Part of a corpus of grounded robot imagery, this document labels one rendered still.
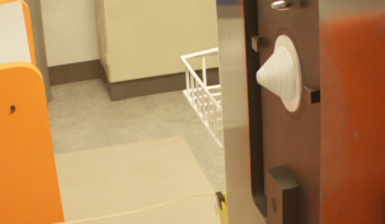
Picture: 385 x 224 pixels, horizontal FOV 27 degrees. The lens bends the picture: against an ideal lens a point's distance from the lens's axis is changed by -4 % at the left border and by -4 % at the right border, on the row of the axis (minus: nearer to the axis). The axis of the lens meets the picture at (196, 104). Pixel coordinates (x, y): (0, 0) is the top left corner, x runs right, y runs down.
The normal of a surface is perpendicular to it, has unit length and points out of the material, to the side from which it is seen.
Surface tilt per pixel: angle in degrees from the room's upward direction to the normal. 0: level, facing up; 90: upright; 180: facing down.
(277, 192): 90
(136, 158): 0
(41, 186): 90
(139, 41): 90
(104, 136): 0
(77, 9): 90
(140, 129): 0
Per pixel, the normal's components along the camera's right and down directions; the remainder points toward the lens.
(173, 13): 0.24, 0.35
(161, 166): -0.06, -0.93
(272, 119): -0.97, 0.15
